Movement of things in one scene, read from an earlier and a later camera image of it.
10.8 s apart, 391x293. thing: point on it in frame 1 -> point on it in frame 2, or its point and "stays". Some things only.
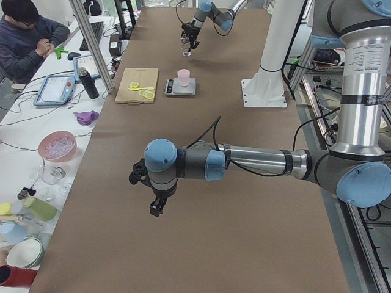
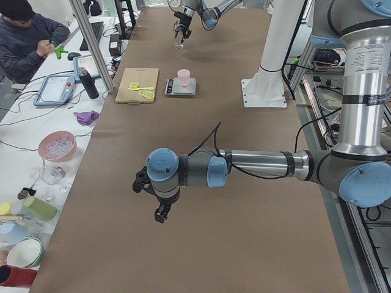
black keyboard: x=98 y=28 stays
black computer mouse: x=71 y=55 stays
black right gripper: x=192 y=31 -> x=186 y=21
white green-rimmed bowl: x=27 y=253 stays
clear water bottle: x=185 y=44 -> x=178 y=36
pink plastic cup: x=184 y=74 stays
